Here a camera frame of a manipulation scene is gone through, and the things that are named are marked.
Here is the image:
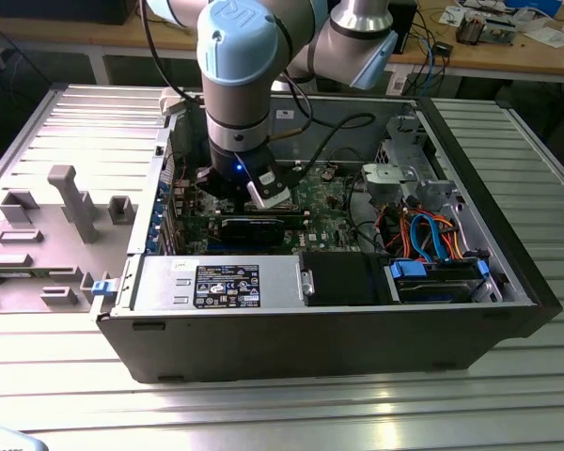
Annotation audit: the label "black drive bay cover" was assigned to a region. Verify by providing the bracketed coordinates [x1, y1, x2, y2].
[300, 251, 391, 307]

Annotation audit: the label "black graphics card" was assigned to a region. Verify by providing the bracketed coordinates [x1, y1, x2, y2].
[218, 215, 287, 247]

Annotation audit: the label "blue card retention clips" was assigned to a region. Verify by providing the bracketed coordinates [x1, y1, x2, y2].
[147, 180, 168, 256]

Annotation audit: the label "green motherboard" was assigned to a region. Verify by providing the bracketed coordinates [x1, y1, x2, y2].
[164, 161, 364, 256]

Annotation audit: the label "grey case latch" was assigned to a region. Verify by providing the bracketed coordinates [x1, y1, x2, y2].
[158, 86, 189, 117]

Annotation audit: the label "silver power supply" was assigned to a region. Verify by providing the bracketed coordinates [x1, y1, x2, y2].
[135, 256, 305, 311]

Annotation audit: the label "silver metal drive cage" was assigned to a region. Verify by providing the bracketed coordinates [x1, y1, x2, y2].
[359, 114, 460, 208]

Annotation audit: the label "black and grey PC case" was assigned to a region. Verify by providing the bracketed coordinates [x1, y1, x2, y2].
[89, 86, 564, 385]

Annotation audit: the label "blue case latch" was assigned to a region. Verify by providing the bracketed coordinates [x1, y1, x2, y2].
[91, 279, 121, 299]

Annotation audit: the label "grey parts rack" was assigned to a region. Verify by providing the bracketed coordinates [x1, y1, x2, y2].
[0, 163, 140, 315]

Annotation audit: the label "hard disk in blue carrier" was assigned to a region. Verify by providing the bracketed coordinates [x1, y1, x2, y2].
[385, 258, 493, 306]

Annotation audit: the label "wooden workbench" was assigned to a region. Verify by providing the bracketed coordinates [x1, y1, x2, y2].
[0, 0, 564, 86]

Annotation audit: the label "black flat device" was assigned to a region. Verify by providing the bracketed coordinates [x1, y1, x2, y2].
[0, 0, 133, 26]

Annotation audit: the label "tall black box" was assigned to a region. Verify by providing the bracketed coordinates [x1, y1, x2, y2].
[388, 0, 420, 56]

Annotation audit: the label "copper wound transformer device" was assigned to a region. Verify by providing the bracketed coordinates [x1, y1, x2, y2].
[454, 12, 517, 48]

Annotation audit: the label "pale blue teach pendant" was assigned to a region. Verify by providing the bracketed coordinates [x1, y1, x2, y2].
[0, 424, 49, 451]

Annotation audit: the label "white papers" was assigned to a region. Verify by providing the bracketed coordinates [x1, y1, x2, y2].
[521, 25, 564, 49]

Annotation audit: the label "blue box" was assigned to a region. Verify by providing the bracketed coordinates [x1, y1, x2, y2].
[504, 0, 564, 14]

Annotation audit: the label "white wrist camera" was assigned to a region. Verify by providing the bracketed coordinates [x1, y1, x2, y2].
[245, 162, 291, 210]

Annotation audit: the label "thin red wire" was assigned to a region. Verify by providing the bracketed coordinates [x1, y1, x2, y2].
[173, 153, 190, 184]

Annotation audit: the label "thin black cable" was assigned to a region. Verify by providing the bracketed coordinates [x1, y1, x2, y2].
[326, 147, 370, 171]

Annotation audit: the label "black camera cable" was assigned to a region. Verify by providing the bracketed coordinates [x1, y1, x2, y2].
[271, 70, 377, 189]

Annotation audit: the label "blue data cable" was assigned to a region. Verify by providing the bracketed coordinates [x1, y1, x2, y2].
[407, 211, 450, 264]

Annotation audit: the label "orange wire bundle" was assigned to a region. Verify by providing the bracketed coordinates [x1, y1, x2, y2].
[383, 206, 464, 262]

